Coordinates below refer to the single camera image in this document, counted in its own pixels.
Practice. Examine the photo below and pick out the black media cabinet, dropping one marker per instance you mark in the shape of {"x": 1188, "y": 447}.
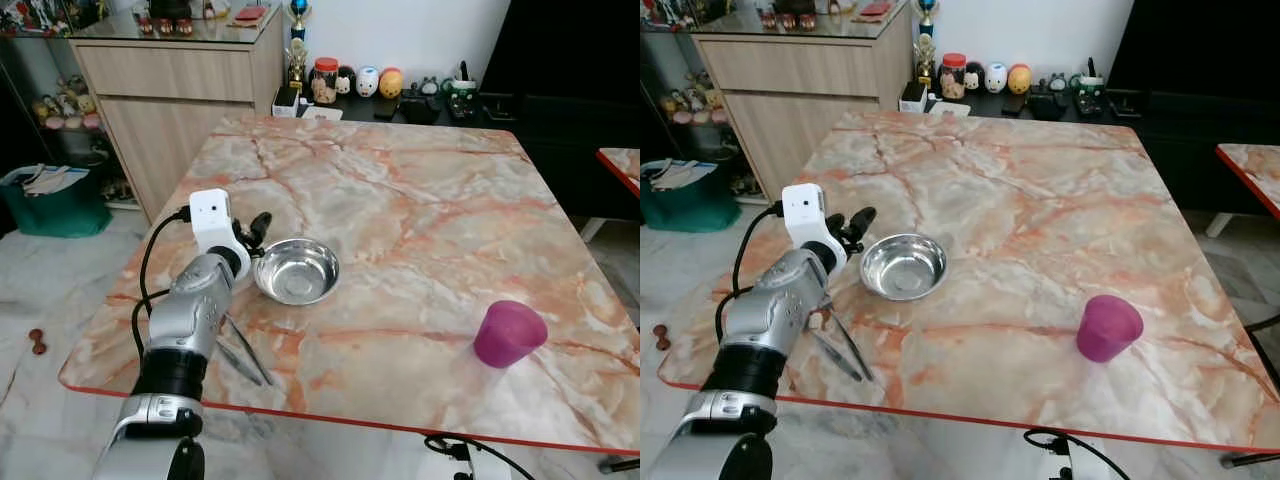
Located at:
{"x": 1200, "y": 80}
{"x": 570, "y": 90}

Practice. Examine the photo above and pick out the small brown floor item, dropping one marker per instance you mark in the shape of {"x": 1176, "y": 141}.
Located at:
{"x": 662, "y": 337}
{"x": 37, "y": 341}

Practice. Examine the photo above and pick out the white egg figurine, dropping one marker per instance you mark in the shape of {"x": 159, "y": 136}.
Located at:
{"x": 996, "y": 78}
{"x": 368, "y": 82}

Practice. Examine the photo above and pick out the metal utensil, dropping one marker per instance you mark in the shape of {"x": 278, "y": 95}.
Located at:
{"x": 238, "y": 362}
{"x": 250, "y": 352}
{"x": 836, "y": 356}
{"x": 852, "y": 345}

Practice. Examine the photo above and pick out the black chair frame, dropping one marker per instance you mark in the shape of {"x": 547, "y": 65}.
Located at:
{"x": 622, "y": 463}
{"x": 1262, "y": 380}

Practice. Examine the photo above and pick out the glass display shelf with toys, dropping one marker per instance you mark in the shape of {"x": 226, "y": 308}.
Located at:
{"x": 45, "y": 90}
{"x": 668, "y": 85}

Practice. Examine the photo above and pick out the green mug with pens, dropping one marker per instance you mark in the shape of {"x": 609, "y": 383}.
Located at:
{"x": 1090, "y": 96}
{"x": 462, "y": 100}

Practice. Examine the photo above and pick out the stainless steel bowl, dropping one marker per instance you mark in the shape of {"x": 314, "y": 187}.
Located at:
{"x": 297, "y": 272}
{"x": 905, "y": 268}

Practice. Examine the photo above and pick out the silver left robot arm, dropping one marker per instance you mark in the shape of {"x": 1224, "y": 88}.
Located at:
{"x": 185, "y": 320}
{"x": 775, "y": 315}

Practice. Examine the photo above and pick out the green storage bin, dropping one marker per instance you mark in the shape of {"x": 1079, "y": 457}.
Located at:
{"x": 690, "y": 205}
{"x": 55, "y": 210}

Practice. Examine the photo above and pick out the gold trophy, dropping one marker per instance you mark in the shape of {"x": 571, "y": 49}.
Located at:
{"x": 297, "y": 45}
{"x": 926, "y": 40}

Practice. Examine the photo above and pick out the black round figurine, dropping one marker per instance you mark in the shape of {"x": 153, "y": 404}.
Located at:
{"x": 975, "y": 77}
{"x": 346, "y": 82}

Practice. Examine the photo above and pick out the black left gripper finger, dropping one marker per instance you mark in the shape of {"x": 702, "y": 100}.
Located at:
{"x": 262, "y": 220}
{"x": 260, "y": 240}
{"x": 859, "y": 238}
{"x": 864, "y": 216}

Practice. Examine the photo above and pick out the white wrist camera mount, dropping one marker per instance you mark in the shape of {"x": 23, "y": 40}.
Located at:
{"x": 1064, "y": 465}
{"x": 805, "y": 212}
{"x": 455, "y": 465}
{"x": 212, "y": 218}

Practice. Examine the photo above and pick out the red flat case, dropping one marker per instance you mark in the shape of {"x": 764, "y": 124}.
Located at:
{"x": 248, "y": 14}
{"x": 875, "y": 9}

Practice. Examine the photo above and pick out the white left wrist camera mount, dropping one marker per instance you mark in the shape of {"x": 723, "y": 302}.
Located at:
{"x": 212, "y": 218}
{"x": 805, "y": 212}

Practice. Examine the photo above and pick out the red-lidded snack jar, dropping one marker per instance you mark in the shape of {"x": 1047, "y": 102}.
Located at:
{"x": 325, "y": 84}
{"x": 954, "y": 79}

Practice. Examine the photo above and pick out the purple plastic cup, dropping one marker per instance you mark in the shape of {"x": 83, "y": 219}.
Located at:
{"x": 508, "y": 335}
{"x": 1108, "y": 328}

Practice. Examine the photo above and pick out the light wooden cabinet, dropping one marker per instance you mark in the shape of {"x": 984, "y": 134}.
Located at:
{"x": 800, "y": 100}
{"x": 170, "y": 110}

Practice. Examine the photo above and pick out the yellow orange egg figurine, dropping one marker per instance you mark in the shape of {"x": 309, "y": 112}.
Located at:
{"x": 391, "y": 83}
{"x": 1019, "y": 79}

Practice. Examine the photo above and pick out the small white box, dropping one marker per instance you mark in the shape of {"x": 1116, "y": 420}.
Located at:
{"x": 912, "y": 97}
{"x": 286, "y": 102}

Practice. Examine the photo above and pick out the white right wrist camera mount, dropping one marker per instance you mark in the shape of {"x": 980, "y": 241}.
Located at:
{"x": 1064, "y": 465}
{"x": 455, "y": 465}

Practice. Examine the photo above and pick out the marble side table red edge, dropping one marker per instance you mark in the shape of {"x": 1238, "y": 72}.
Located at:
{"x": 622, "y": 162}
{"x": 1252, "y": 170}

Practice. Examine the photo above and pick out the papers in bin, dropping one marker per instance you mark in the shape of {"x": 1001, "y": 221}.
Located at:
{"x": 45, "y": 180}
{"x": 680, "y": 173}

